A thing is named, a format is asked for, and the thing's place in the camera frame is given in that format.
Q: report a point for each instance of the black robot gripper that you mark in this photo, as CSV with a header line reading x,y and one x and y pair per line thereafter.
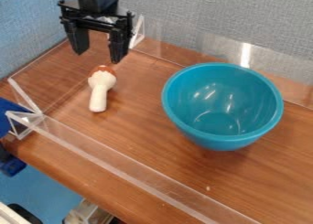
x,y
100,15

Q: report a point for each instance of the white brown plush mushroom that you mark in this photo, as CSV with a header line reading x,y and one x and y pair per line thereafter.
x,y
102,81

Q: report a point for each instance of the blue plastic bowl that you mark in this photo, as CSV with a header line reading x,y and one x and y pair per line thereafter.
x,y
222,105

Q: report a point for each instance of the clear acrylic left barrier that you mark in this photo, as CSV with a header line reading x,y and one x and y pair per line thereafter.
x,y
54,79

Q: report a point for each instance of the clear acrylic barrier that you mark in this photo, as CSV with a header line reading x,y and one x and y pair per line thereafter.
x,y
195,204
186,45
54,79

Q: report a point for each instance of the clear acrylic back barrier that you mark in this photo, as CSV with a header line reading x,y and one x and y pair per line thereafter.
x,y
186,45

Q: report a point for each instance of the blue clamp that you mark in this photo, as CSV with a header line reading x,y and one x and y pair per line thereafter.
x,y
11,165

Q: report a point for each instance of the clear acrylic front barrier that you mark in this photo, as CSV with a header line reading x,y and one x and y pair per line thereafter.
x,y
195,204

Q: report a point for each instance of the clear box under table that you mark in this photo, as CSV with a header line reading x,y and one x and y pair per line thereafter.
x,y
87,213

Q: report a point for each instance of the black white object bottom left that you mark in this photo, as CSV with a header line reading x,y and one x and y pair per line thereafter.
x,y
9,217

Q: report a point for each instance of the clear acrylic corner bracket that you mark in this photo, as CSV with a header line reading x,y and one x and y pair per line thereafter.
x,y
138,32

